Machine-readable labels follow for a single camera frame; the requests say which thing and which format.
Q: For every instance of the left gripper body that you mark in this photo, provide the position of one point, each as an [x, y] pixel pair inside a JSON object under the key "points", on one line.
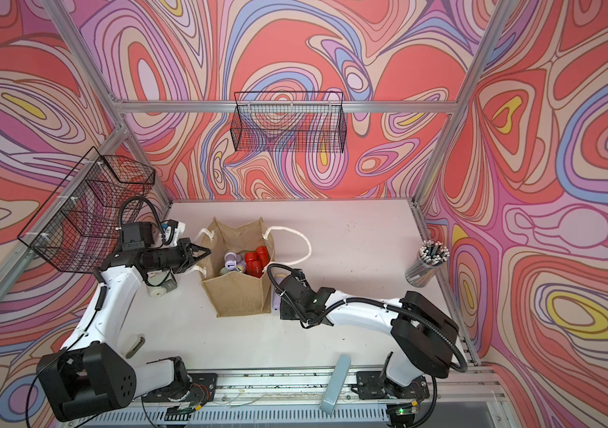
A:
{"points": [[176, 259]]}

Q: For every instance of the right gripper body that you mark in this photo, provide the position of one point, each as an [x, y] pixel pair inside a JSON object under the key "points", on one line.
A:
{"points": [[290, 313]]}

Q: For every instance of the red flashlight top row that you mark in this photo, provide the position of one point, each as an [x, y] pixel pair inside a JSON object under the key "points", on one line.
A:
{"points": [[263, 255]]}

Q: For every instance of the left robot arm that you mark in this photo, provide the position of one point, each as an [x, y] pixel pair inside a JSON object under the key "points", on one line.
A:
{"points": [[88, 376]]}

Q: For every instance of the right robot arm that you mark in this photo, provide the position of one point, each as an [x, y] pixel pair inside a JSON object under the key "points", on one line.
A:
{"points": [[426, 337]]}

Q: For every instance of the small green white device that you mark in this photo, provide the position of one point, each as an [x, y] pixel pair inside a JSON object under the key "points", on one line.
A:
{"points": [[159, 284]]}

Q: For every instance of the grey blue bar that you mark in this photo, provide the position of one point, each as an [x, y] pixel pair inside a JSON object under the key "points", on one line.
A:
{"points": [[335, 385]]}

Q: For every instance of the cup of pens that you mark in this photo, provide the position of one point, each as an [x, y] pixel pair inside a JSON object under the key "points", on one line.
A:
{"points": [[431, 255]]}

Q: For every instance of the left wire basket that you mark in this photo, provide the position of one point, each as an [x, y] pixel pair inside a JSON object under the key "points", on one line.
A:
{"points": [[78, 226]]}

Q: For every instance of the wire basket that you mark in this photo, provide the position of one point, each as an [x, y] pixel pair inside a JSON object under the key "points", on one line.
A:
{"points": [[289, 122], [78, 226]]}

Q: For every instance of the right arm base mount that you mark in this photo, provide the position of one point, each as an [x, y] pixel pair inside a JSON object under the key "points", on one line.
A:
{"points": [[374, 384]]}

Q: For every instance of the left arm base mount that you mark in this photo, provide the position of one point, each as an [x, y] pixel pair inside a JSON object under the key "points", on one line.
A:
{"points": [[198, 388]]}

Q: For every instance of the back wire basket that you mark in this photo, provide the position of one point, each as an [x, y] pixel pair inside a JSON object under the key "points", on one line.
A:
{"points": [[289, 122]]}

